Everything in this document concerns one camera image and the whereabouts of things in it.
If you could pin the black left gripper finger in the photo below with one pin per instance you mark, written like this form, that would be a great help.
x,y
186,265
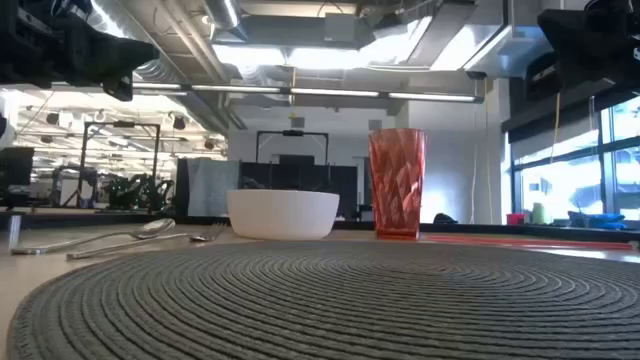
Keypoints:
x,y
120,45
130,64

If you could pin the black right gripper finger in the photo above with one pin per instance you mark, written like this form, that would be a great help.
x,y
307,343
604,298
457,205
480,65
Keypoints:
x,y
570,21
575,47

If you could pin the silver metal spoon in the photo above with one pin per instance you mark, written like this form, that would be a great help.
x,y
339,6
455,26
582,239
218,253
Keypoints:
x,y
155,229

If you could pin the silver metal fork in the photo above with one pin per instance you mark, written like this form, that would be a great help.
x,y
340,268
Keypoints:
x,y
210,235

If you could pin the white bowl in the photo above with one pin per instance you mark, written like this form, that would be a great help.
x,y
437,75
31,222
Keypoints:
x,y
282,215

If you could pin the red faceted plastic tumbler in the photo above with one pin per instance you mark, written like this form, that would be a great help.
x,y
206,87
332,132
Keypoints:
x,y
397,185

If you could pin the long linear ceiling light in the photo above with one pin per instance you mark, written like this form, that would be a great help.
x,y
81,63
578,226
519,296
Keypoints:
x,y
235,89

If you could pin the black monitor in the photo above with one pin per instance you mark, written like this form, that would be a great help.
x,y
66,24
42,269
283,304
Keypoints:
x,y
15,175

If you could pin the grey cloth panel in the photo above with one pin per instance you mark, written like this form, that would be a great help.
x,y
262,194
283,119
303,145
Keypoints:
x,y
212,187

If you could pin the yellow-green thread cone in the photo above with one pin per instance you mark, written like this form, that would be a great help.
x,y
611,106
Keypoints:
x,y
539,214

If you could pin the blue bundle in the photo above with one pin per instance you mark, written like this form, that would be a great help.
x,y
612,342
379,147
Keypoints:
x,y
600,220

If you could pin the red bin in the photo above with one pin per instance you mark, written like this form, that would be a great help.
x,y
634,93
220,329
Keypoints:
x,y
515,219

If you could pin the black partition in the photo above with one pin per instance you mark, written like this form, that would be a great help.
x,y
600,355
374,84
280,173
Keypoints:
x,y
300,177

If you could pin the grey round woven placemat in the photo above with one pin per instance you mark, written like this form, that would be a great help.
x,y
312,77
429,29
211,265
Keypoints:
x,y
325,305

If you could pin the tall black frame rig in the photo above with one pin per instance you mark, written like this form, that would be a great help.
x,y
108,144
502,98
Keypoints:
x,y
156,150

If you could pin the silver ventilation duct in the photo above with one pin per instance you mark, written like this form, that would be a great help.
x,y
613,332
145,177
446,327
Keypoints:
x,y
225,15

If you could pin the low black frame rig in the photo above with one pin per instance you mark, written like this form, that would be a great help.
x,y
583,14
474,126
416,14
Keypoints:
x,y
292,133

